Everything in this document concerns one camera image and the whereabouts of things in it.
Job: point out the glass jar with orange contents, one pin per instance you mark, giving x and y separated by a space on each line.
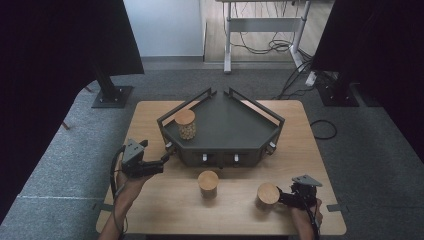
208 183

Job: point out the black curtain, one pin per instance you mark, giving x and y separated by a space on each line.
50 66
383 50

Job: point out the white power strip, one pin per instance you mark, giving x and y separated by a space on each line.
310 78

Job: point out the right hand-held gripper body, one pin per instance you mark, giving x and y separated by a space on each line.
305 193

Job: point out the glass jar with dark contents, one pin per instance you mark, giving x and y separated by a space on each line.
267 194

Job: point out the grey tape strip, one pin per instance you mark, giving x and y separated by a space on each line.
337 207
104 207

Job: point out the person's right hand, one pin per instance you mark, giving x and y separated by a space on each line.
301 216

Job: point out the black metal stand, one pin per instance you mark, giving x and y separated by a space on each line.
111 96
338 96

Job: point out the glass jar with pale nuts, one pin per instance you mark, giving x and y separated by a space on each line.
185 125

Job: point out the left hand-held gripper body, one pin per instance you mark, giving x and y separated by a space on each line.
133 153

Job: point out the white desk frame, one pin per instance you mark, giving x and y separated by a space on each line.
263 25

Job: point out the dark grey corner rack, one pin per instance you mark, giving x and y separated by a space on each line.
226 130

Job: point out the person's left hand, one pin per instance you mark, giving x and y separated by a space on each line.
130 188

